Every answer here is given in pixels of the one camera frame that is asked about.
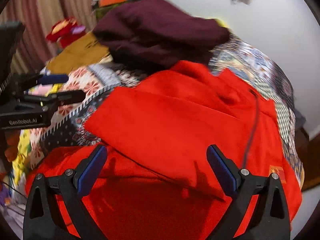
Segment dark grey backpack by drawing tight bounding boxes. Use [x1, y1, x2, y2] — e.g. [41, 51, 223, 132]
[294, 109, 306, 130]

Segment red plush toy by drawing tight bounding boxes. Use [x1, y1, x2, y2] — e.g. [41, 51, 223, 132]
[46, 17, 86, 49]

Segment striped red beige curtain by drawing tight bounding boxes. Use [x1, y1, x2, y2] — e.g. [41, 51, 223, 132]
[1, 0, 96, 73]

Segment red zip jacket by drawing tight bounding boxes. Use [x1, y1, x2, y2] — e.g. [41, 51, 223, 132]
[23, 61, 302, 239]

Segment dark maroon garment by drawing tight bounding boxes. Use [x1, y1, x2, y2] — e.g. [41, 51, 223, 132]
[92, 0, 230, 72]

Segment patchwork patterned bedspread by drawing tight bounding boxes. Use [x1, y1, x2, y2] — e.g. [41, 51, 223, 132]
[11, 33, 304, 188]

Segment person's left hand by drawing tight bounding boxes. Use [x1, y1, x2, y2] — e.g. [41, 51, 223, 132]
[4, 130, 21, 162]

